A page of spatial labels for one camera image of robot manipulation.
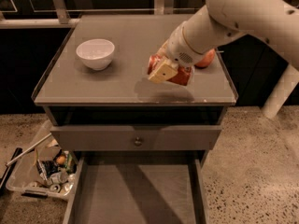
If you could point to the orange fruit in bin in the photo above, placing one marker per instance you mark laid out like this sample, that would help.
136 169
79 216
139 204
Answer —
61 159

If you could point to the metal window railing frame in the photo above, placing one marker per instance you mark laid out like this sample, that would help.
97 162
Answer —
93 11

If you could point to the white ceramic bowl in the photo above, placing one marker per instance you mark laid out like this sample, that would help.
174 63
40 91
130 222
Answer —
96 54

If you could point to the grey drawer cabinet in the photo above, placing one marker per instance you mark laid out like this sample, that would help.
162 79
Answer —
121 94

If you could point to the black flat bar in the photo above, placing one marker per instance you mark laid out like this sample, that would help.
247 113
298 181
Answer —
4 178

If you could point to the clear plastic storage bin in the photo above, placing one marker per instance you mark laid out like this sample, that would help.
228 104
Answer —
25 178

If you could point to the red coke can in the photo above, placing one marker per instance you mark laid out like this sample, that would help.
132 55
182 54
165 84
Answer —
183 76

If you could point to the white diagonal post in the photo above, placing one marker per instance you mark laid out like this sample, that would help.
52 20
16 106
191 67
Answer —
281 92

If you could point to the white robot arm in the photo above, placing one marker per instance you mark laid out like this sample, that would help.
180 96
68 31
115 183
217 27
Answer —
284 42

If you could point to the closed grey top drawer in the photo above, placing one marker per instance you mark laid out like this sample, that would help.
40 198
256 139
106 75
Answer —
122 137

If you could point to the round metal drawer knob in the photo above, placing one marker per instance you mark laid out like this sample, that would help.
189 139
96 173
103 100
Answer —
138 142

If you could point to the crumpled snack bag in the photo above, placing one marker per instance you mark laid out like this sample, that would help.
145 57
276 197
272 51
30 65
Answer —
46 168

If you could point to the red apple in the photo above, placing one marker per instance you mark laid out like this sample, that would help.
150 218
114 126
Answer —
207 60

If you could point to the open grey middle drawer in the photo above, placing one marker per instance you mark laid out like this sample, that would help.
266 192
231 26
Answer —
138 188

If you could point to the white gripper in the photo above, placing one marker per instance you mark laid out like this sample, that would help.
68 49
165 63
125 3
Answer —
179 52

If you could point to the grey metal rod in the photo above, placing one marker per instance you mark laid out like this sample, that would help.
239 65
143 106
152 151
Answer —
28 150

